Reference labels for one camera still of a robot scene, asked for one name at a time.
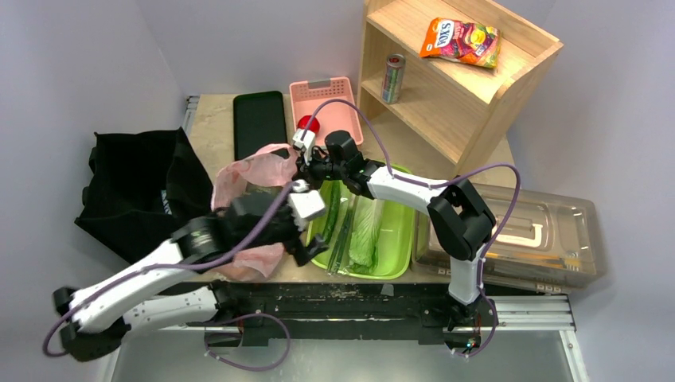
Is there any green cucumber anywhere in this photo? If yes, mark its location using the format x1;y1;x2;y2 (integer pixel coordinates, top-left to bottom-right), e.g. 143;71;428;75
322;181;341;243

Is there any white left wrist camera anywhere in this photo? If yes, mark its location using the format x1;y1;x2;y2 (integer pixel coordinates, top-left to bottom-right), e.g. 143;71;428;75
287;180;326;232

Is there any pink perforated plastic basket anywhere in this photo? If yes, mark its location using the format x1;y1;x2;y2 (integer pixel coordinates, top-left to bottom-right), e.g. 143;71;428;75
288;76;365;149

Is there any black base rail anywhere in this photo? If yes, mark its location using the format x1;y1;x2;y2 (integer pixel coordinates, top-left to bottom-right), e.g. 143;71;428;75
107;282;577;349

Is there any orange snack packet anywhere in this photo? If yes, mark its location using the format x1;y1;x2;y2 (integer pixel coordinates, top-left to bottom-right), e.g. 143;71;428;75
418;18;502;69

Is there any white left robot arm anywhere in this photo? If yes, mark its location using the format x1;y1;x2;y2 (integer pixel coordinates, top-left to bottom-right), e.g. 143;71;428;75
49;188;326;362

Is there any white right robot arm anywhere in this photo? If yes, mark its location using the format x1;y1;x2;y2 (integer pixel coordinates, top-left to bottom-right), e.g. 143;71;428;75
292;130;496;324

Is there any pink plastic grocery bag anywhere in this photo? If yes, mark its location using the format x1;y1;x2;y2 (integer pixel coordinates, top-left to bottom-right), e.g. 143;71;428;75
211;143;298;282

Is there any wooden shelf unit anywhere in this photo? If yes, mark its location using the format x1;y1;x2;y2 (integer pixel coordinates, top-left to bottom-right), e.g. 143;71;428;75
357;1;563;173

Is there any silver drink can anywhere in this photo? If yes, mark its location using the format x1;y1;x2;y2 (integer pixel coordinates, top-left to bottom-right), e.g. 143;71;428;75
381;53;406;104

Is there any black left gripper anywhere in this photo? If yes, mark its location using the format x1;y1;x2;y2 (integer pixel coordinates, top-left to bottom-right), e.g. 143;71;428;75
236;182;328;263

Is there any clear plastic toolbox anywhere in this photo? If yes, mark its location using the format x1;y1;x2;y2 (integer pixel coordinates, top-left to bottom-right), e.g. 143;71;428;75
411;179;607;294

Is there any black cloth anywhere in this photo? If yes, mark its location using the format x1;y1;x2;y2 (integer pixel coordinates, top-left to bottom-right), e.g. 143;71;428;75
75;128;213;264

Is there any napa cabbage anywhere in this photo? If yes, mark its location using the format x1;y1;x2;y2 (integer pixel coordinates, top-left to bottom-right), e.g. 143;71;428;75
348;197;384;275

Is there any green plastic tray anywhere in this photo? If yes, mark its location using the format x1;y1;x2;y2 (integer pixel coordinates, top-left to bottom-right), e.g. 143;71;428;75
308;181;416;280

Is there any red tomato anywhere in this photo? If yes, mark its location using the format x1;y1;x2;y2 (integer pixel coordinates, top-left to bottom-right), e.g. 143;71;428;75
296;115;321;134

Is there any black rectangular tray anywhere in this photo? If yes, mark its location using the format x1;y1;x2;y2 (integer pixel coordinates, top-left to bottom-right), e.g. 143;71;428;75
232;91;287;161

